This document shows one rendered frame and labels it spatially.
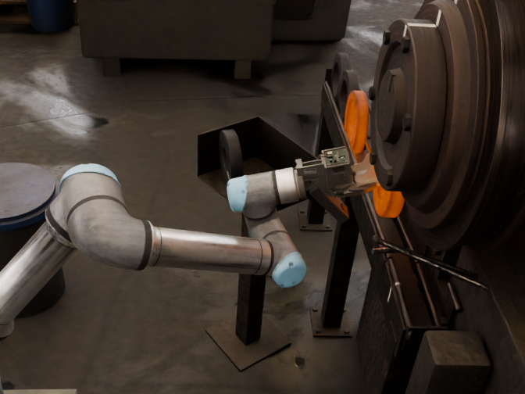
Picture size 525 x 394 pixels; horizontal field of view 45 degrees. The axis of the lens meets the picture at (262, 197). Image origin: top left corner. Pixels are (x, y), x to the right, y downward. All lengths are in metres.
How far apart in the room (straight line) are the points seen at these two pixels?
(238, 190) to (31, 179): 0.91
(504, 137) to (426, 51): 0.18
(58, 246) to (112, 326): 0.89
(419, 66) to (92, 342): 1.49
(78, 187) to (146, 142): 1.81
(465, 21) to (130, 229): 0.66
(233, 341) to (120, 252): 0.99
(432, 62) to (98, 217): 0.63
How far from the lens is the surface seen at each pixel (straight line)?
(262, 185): 1.36
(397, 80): 1.05
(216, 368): 2.05
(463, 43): 0.97
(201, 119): 3.25
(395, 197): 1.36
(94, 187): 1.26
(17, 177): 2.13
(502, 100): 0.89
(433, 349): 1.12
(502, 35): 0.92
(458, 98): 0.94
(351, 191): 1.37
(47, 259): 1.35
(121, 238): 1.18
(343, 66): 2.19
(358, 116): 1.84
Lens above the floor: 1.60
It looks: 36 degrees down
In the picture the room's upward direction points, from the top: 5 degrees clockwise
